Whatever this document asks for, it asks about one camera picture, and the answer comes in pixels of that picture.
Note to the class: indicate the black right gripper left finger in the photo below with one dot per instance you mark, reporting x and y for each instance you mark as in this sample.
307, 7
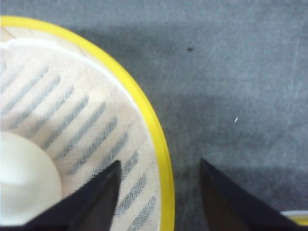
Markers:
90, 208

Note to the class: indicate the steamer basket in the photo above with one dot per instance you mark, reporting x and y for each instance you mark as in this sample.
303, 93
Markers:
13, 27

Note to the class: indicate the yellow-rimmed steamer lid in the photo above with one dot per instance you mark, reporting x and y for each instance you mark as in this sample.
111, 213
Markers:
300, 217

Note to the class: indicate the white mesh cloth liner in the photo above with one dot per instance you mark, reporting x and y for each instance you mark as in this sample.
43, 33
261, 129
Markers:
84, 119

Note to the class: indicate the large white bun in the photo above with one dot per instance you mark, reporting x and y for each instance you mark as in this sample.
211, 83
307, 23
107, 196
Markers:
29, 180

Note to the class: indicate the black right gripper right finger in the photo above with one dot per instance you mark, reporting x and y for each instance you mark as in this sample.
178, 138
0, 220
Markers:
228, 207

